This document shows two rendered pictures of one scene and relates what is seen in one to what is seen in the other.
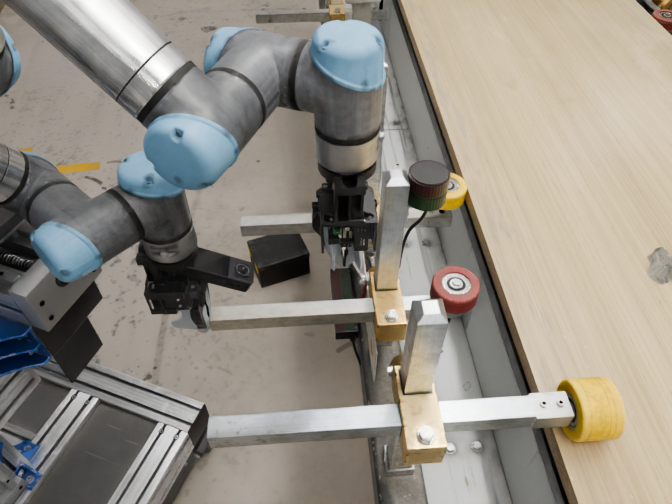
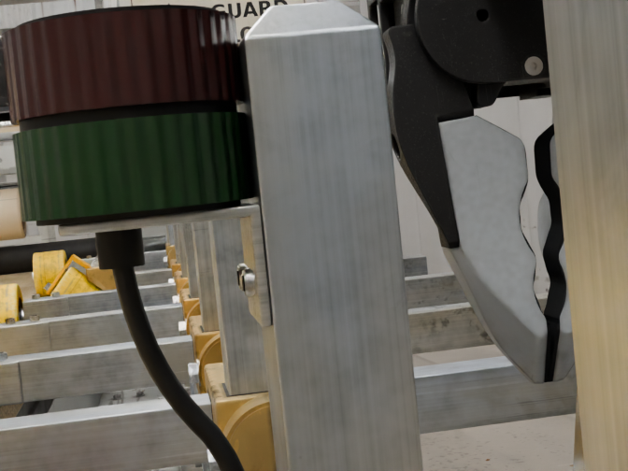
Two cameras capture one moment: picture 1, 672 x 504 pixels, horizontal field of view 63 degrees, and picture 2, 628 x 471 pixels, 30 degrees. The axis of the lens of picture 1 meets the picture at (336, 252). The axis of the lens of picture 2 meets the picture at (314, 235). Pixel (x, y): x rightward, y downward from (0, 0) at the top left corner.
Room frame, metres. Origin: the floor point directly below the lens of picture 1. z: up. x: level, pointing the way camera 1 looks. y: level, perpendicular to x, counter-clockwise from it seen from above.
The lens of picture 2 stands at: (0.92, -0.11, 1.07)
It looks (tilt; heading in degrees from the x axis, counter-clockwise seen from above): 3 degrees down; 176
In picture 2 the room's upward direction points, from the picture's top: 6 degrees counter-clockwise
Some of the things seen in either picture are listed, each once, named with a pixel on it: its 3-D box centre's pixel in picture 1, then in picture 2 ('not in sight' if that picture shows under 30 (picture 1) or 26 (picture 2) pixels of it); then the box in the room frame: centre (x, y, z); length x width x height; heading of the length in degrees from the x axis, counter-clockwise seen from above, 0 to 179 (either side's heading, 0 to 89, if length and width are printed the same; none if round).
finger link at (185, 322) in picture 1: (189, 322); not in sight; (0.53, 0.24, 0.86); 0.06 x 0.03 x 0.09; 94
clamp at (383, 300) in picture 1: (387, 300); not in sight; (0.59, -0.09, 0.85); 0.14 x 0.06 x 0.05; 4
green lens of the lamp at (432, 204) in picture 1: (426, 192); (135, 166); (0.61, -0.13, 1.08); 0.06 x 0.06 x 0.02
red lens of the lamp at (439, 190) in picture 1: (428, 179); (124, 71); (0.61, -0.13, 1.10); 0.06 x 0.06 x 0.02
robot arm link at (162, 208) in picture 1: (154, 197); not in sight; (0.54, 0.24, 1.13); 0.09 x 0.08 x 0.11; 138
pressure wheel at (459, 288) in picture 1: (451, 302); not in sight; (0.58, -0.20, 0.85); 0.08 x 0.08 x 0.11
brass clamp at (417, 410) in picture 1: (416, 405); (264, 426); (0.34, -0.11, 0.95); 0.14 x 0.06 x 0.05; 4
